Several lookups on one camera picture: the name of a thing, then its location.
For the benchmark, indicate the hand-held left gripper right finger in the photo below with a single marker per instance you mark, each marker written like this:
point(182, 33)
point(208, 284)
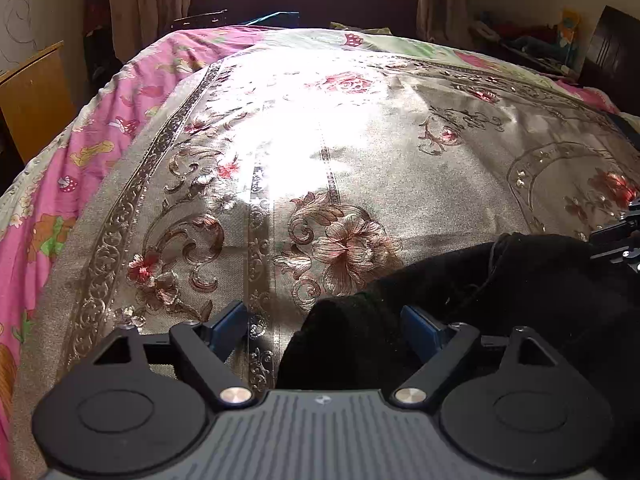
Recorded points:
point(419, 330)

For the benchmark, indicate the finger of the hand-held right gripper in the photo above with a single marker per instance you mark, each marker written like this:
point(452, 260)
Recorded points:
point(617, 245)

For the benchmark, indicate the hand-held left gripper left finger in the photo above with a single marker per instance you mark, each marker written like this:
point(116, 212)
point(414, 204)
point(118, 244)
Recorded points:
point(229, 327)

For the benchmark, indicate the black pants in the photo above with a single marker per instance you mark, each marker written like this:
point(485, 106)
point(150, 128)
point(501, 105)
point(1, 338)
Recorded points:
point(500, 300)

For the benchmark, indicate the dark blue cloth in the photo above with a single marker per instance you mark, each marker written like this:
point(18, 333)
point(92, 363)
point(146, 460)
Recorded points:
point(622, 127)

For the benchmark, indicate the beige floral bedspread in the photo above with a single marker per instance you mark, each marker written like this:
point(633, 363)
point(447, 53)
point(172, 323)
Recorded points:
point(310, 160)

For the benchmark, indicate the dark wooden furniture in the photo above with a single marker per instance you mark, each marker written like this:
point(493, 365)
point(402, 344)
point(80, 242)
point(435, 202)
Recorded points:
point(612, 50)

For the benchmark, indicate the cluttered side table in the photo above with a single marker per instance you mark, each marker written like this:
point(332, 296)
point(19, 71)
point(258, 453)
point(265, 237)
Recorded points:
point(525, 45)

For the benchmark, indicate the yellow cartoon toy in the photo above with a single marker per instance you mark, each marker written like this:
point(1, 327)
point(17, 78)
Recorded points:
point(570, 27)

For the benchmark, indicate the pink cartoon printed quilt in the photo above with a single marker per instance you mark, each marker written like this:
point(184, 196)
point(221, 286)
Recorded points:
point(50, 185)

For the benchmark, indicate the beige curtain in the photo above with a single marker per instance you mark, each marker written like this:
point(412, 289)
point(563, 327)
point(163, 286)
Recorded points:
point(150, 5)
point(442, 0)

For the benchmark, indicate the wooden cabinet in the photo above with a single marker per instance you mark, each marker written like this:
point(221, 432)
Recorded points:
point(30, 100)

